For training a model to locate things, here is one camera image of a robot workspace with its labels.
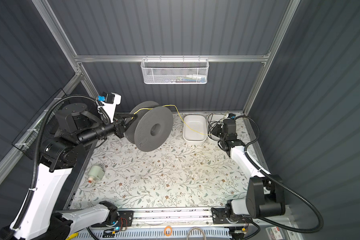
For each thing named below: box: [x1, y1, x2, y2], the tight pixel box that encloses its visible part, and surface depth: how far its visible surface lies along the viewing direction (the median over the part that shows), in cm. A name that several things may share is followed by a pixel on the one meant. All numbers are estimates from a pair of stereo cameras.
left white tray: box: [183, 114, 207, 143], surface depth 111 cm
